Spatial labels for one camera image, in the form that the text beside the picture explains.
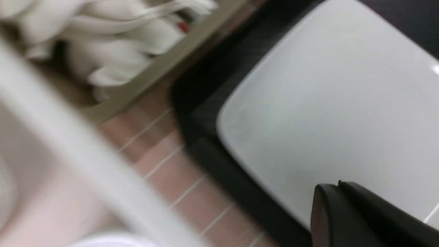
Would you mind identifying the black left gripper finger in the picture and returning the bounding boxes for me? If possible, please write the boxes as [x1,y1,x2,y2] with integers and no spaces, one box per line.
[310,181,439,247]

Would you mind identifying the large white rectangular plate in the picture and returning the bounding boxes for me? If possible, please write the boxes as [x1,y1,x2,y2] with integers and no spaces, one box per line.
[215,0,439,230]

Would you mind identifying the black serving tray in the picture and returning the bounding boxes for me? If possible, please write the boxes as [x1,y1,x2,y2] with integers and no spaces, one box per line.
[171,0,438,247]

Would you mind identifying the pink checkered tablecloth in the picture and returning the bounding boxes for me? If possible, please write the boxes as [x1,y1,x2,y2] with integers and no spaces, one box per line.
[98,80,277,247]

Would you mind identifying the small white bowl in tub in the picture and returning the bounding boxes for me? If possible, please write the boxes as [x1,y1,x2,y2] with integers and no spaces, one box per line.
[68,232,158,247]

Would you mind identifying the olive green plastic bin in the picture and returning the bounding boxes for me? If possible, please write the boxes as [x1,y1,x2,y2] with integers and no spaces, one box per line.
[34,0,268,124]

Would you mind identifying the large white plastic tub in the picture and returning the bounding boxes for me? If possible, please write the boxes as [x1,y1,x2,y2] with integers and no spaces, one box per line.
[1,37,209,247]

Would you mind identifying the pile of white ceramic spoons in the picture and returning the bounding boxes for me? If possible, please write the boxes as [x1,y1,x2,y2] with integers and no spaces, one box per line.
[1,0,218,103]

